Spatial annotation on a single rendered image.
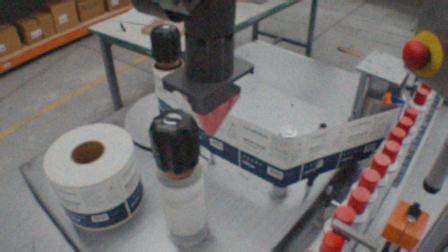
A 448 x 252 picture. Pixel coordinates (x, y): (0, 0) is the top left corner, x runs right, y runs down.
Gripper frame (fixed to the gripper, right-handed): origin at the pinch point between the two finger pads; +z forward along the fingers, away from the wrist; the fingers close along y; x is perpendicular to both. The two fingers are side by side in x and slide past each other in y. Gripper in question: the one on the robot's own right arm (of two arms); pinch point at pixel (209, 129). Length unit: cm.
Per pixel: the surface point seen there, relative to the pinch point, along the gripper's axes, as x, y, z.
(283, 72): -32, -81, 39
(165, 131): -7.3, 1.9, 3.2
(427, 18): 19.6, -17.9, -17.3
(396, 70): 14, -49, 5
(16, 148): -197, -1, 128
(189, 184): -4.2, 0.6, 14.2
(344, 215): 19.8, -8.0, 11.1
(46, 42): -329, -94, 116
